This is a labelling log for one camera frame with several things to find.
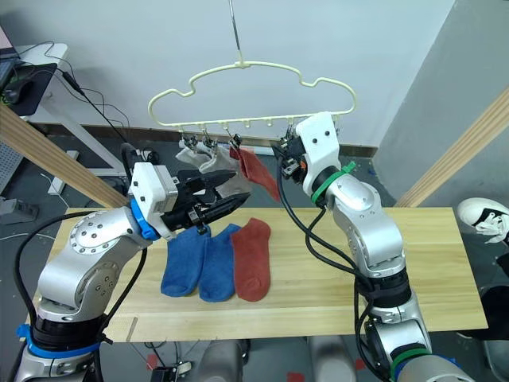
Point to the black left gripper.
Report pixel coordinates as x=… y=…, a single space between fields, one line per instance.
x=181 y=217

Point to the metal hanging rod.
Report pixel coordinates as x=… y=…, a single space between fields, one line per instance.
x=235 y=32

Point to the white perforated panel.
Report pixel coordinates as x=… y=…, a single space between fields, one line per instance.
x=8 y=163

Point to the wooden frame beam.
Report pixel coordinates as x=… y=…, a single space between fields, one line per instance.
x=461 y=147
x=47 y=151

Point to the blue sock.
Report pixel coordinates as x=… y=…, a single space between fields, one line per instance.
x=181 y=262
x=216 y=270

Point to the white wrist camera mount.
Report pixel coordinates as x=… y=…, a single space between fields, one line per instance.
x=145 y=187
x=318 y=139

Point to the metal hanger clip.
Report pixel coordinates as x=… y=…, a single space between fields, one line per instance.
x=187 y=141
x=208 y=141
x=289 y=130
x=235 y=140

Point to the black mouse pad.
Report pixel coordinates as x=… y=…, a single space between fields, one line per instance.
x=37 y=85

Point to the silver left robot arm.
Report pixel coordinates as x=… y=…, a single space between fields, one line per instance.
x=91 y=246

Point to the green zip tie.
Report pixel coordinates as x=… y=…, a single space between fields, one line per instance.
x=323 y=187

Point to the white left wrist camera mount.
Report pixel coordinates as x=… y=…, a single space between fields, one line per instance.
x=145 y=187

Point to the grey floor power strip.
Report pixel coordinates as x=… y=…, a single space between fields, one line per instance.
x=16 y=206

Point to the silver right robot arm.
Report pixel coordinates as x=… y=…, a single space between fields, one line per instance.
x=358 y=207

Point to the black computer mouse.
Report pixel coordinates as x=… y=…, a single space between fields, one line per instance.
x=16 y=92

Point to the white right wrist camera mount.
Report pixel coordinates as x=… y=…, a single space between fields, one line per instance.
x=318 y=139

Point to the white sneaker black laces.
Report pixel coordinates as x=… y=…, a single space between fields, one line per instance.
x=475 y=213

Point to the grey rounded shape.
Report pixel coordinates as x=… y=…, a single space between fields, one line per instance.
x=331 y=360
x=222 y=360

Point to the red sock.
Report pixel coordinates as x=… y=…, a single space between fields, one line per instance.
x=256 y=169
x=251 y=258

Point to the grey sock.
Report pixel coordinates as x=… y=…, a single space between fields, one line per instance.
x=187 y=155
x=222 y=161

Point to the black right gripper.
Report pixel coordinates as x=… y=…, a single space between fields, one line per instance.
x=296 y=159

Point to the laptop computer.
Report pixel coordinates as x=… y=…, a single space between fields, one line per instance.
x=6 y=59

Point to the white desk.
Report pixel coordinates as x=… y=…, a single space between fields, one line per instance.
x=83 y=135

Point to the small black box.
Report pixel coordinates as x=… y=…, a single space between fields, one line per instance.
x=169 y=372

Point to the cream plastic clip hanger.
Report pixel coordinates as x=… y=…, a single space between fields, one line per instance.
x=240 y=63

